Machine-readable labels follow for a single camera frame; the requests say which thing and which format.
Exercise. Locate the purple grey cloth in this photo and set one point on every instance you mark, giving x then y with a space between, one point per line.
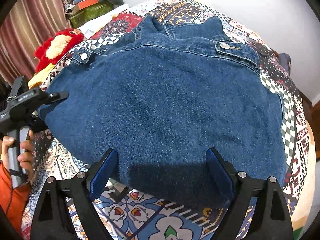
285 61

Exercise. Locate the person's left hand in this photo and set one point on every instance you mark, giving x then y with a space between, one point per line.
25 159

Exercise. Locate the red plush toy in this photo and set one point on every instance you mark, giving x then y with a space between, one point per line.
54 48

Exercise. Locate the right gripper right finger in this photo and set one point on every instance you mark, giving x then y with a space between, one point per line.
271 218

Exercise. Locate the blue denim jacket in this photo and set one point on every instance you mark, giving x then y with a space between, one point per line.
161 97

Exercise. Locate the green storage box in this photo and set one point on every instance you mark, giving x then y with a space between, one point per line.
79 18

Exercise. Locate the white folded sheet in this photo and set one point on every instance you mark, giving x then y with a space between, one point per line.
93 26

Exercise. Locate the orange box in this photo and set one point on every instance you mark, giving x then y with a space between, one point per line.
86 3

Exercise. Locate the orange left sleeve forearm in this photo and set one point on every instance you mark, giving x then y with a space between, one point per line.
13 202

